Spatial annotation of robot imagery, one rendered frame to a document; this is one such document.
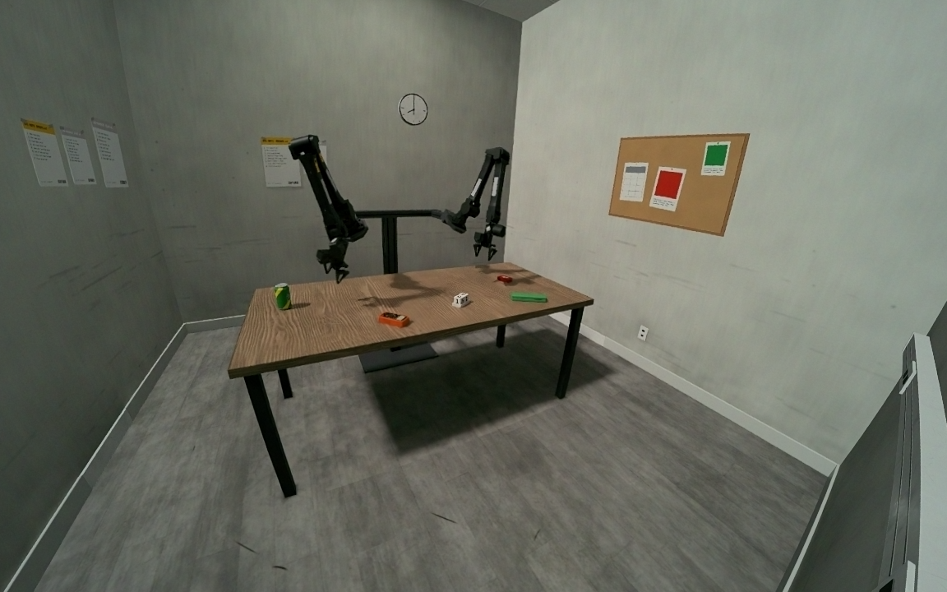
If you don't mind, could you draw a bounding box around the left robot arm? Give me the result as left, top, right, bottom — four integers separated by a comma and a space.
448, 147, 510, 244

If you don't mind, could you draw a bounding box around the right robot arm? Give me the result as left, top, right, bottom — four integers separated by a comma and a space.
288, 135, 365, 265

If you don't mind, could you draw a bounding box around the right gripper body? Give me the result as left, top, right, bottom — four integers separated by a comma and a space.
330, 253, 349, 273

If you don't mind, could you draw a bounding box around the green drink can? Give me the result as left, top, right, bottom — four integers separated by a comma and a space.
275, 283, 292, 310

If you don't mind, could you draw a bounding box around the green flat bar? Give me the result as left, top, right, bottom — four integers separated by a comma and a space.
510, 293, 547, 303

